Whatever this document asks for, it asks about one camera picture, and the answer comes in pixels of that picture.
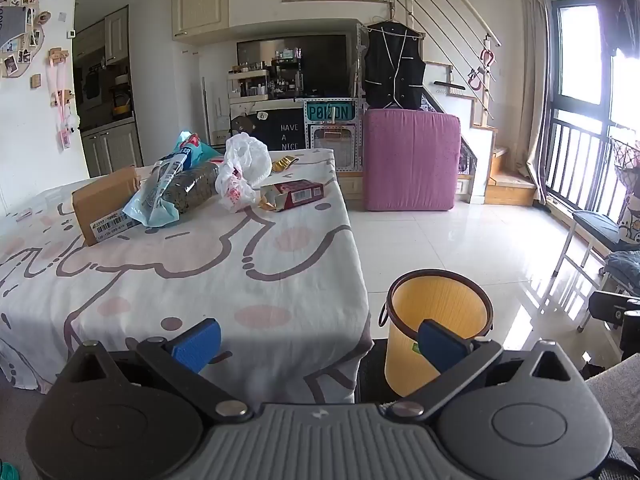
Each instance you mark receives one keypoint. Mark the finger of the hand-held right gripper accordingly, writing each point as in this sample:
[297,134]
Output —
[610,304]

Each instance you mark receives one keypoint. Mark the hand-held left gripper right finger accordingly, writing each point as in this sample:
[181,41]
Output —
[440,347]

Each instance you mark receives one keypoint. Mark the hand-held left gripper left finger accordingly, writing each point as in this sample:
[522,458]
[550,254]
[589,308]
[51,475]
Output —
[197,344]

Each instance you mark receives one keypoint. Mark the yellow plastic waste bin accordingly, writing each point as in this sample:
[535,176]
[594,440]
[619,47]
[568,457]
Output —
[435,300]

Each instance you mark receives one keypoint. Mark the clear printed plastic bag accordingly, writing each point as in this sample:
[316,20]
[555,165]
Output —
[150,200]

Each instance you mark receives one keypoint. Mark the dark snack packet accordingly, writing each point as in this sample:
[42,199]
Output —
[195,190]

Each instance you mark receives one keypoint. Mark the white red printed plastic bag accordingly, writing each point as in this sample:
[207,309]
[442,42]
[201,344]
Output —
[232,194]

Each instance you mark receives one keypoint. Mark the brown cardboard box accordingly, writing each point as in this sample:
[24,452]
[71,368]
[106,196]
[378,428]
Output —
[100,200]

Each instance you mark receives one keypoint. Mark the red paper carton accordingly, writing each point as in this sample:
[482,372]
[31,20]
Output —
[300,192]

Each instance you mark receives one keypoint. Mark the teal plastic bag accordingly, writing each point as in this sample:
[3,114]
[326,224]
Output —
[197,152]

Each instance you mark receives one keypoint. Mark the gold foil wrapper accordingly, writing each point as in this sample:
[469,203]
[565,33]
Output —
[282,163]

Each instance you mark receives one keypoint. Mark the blue denim cloth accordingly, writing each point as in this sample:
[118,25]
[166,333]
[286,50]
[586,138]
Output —
[622,267]

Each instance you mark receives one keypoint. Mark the grey cloth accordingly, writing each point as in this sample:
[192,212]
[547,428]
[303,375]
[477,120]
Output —
[615,410]

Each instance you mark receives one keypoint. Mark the white chair dark cushion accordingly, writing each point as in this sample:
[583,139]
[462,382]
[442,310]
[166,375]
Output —
[595,225]

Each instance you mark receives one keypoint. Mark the cartoon print tote bag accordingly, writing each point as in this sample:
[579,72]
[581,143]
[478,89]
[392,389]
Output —
[630,225]

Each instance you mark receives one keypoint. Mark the wooden staircase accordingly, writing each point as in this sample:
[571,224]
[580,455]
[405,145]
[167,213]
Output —
[505,180]

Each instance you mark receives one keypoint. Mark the cream low drawer cabinet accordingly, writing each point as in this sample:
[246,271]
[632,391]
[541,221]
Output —
[350,185]

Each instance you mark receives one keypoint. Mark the pink folded mattress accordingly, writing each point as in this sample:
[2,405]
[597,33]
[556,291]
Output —
[410,160]

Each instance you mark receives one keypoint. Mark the beige curtain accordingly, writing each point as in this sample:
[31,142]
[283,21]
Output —
[532,110]

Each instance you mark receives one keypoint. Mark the cream lower kitchen cabinet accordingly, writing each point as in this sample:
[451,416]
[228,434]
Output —
[110,150]

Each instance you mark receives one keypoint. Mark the cream kitchen cabinet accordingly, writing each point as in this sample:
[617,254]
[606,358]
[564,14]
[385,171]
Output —
[110,150]
[116,35]

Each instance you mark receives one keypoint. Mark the white perforated metal cabinet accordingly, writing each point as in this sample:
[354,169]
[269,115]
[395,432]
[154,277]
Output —
[332,150]

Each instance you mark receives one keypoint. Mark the black letter board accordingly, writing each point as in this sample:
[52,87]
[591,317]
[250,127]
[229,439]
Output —
[285,132]

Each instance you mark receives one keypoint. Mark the metal stair railing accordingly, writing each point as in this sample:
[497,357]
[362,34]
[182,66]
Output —
[486,105]

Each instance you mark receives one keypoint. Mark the black framed balcony window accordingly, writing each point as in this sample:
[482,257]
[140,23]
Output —
[551,60]

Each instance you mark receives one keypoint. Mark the teal sign plate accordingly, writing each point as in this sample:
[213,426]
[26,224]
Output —
[330,111]

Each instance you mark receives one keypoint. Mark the pink hanging hook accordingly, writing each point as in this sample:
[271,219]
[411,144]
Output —
[487,57]
[475,80]

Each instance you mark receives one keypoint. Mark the rack with bottles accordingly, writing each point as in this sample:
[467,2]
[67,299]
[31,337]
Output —
[250,85]

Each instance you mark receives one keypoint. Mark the black vest white trim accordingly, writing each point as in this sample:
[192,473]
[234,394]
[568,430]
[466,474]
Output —
[395,70]

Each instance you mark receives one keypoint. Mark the purple curtain valance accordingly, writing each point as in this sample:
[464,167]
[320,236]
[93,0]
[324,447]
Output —
[617,10]

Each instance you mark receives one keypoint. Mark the cream upper kitchen cabinet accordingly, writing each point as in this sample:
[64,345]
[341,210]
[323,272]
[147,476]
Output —
[116,35]

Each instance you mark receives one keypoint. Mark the white metal frame chair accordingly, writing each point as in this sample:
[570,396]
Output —
[590,307]

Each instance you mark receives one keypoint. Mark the cream wall cupboard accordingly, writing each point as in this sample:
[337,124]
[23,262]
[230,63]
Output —
[200,5]

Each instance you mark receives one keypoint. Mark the wall photo collage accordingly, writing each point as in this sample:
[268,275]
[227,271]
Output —
[17,35]

